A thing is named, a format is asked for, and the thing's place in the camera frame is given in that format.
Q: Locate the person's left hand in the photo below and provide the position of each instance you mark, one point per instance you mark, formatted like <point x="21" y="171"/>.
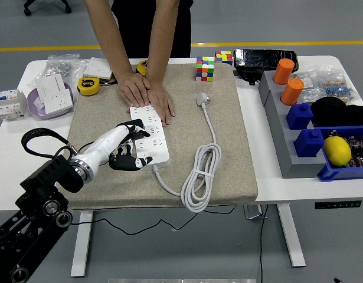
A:
<point x="162" y="101"/>

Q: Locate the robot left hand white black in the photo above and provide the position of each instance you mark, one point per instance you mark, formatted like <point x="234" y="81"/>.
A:
<point x="104" y="144"/>

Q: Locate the person's right hand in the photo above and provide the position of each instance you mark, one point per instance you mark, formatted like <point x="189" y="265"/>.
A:
<point x="134" y="90"/>

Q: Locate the white power strip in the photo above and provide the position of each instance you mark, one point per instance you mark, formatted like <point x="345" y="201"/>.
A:
<point x="157" y="138"/>

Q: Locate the person's left forearm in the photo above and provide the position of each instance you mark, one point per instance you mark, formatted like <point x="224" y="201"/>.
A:
<point x="160" y="38"/>

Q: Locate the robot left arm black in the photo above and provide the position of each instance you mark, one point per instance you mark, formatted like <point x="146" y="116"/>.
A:
<point x="48" y="177"/>

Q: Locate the person's right forearm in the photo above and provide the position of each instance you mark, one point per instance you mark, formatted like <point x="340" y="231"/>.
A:
<point x="109" y="38"/>

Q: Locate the yellow square tape measure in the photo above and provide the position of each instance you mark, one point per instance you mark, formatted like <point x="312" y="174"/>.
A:
<point x="142" y="67"/>

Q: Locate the yellow round tape measure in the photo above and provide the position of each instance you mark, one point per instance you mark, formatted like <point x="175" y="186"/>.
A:
<point x="88" y="86"/>

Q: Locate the large colourful puzzle cube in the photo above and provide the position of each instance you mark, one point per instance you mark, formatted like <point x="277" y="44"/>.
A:
<point x="204" y="69"/>

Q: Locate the white socket panel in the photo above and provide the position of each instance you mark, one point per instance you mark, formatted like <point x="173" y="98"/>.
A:
<point x="60" y="101"/>

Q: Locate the white table leg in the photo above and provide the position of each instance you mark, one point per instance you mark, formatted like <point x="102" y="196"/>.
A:
<point x="290" y="236"/>
<point x="82" y="244"/>

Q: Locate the clear bag of screws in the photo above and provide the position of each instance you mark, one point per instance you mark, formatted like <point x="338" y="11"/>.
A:
<point x="61" y="67"/>

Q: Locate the small colourful puzzle cube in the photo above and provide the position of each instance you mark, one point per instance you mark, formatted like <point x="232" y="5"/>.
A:
<point x="223" y="57"/>

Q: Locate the black table control panel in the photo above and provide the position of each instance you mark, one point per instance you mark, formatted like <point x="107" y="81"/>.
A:
<point x="337" y="204"/>

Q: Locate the purple bowl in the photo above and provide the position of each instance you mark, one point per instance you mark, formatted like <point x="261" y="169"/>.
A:
<point x="33" y="110"/>

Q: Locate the grey-brown mat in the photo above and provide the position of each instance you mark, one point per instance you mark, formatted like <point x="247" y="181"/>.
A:
<point x="199" y="177"/>

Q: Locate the white circuit breaker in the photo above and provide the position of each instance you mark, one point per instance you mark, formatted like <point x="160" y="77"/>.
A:
<point x="7" y="101"/>

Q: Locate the blue plastic bin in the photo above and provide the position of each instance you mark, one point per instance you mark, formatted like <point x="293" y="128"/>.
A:
<point x="340" y="174"/>

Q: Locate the silver box under table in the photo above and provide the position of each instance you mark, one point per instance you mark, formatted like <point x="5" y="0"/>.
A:
<point x="252" y="212"/>

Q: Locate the black plastic-wrapped device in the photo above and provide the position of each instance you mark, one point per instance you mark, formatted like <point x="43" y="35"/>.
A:
<point x="264" y="59"/>

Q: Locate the black office chair base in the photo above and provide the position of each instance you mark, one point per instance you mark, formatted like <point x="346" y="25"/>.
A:
<point x="48" y="4"/>

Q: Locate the orange cylinder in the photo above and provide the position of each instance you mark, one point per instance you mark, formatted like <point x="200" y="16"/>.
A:
<point x="291" y="91"/>
<point x="283" y="70"/>

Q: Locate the yellow lemon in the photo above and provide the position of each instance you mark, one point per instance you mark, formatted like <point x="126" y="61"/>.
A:
<point x="337" y="151"/>

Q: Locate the dark cylindrical capacitors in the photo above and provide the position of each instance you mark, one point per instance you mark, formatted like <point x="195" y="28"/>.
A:
<point x="359" y="153"/>

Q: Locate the grey block holder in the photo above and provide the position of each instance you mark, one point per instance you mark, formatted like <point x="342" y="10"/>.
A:
<point x="287" y="147"/>

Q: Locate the blue block with knob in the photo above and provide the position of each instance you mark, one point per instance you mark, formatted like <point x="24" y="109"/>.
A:
<point x="299" y="116"/>
<point x="308" y="143"/>

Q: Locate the clear bag of white parts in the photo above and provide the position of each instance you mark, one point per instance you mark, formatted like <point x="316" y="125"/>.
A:
<point x="308" y="85"/>

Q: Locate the small black part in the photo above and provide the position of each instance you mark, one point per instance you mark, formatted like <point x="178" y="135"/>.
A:
<point x="332" y="134"/>

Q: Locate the black cloth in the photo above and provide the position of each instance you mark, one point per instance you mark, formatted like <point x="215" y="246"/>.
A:
<point x="334" y="112"/>

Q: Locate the clear bag of blue components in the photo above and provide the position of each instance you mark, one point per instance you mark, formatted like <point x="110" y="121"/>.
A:
<point x="340" y="87"/>

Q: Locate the white flat wall switch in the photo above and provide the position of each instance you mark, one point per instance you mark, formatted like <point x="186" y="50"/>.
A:
<point x="97" y="67"/>

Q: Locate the white switch panel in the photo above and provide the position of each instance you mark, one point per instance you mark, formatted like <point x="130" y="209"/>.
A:
<point x="51" y="85"/>

